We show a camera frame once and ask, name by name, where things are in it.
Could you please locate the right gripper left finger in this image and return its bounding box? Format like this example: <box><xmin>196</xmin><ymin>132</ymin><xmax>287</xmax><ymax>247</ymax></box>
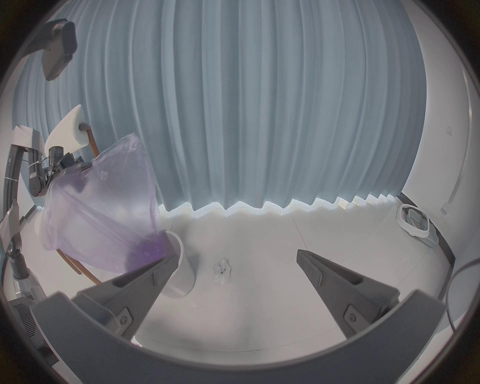
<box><xmin>72</xmin><ymin>255</ymin><xmax>181</xmax><ymax>342</ymax></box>

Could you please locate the black cable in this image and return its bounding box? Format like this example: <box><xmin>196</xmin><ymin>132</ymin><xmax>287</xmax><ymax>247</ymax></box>
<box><xmin>444</xmin><ymin>258</ymin><xmax>480</xmax><ymax>332</ymax></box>

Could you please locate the purple plastic bag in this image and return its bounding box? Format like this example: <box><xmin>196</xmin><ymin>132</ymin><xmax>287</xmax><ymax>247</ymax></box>
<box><xmin>40</xmin><ymin>132</ymin><xmax>170</xmax><ymax>275</ymax></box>

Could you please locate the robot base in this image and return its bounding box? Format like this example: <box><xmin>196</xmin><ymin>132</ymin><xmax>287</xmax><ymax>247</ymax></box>
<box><xmin>7</xmin><ymin>294</ymin><xmax>61</xmax><ymax>370</ymax></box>

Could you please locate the white trash bin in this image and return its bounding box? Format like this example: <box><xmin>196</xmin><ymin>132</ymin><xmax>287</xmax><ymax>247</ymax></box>
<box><xmin>152</xmin><ymin>230</ymin><xmax>196</xmax><ymax>299</ymax></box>

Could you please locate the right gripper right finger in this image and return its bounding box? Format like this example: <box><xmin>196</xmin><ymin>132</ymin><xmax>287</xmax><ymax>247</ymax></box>
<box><xmin>296</xmin><ymin>249</ymin><xmax>401</xmax><ymax>339</ymax></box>

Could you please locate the crumpled clear plastic wrapper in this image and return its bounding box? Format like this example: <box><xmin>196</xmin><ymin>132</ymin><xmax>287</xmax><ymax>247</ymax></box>
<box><xmin>212</xmin><ymin>256</ymin><xmax>234</xmax><ymax>284</ymax></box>

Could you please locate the white cushioned wooden chair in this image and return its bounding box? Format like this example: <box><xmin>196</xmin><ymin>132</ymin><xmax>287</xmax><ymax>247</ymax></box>
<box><xmin>34</xmin><ymin>104</ymin><xmax>103</xmax><ymax>286</ymax></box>

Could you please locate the pale blue curtain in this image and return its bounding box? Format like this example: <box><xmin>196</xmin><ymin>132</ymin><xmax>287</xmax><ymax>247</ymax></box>
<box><xmin>11</xmin><ymin>0</ymin><xmax>429</xmax><ymax>218</ymax></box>

